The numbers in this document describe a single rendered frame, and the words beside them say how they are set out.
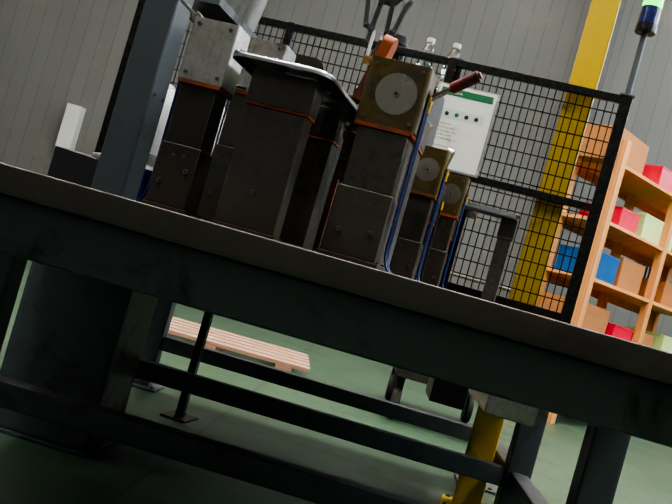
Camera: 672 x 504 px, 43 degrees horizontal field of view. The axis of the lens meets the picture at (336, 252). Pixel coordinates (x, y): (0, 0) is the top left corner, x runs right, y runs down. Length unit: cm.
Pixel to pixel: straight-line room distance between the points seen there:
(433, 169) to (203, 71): 75
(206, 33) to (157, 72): 17
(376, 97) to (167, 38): 47
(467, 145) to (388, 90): 166
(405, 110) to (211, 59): 37
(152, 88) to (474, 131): 164
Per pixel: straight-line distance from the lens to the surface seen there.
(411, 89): 150
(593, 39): 328
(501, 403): 172
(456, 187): 248
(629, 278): 792
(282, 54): 184
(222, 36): 161
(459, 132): 315
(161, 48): 176
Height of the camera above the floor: 68
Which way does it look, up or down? 1 degrees up
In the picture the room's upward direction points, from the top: 16 degrees clockwise
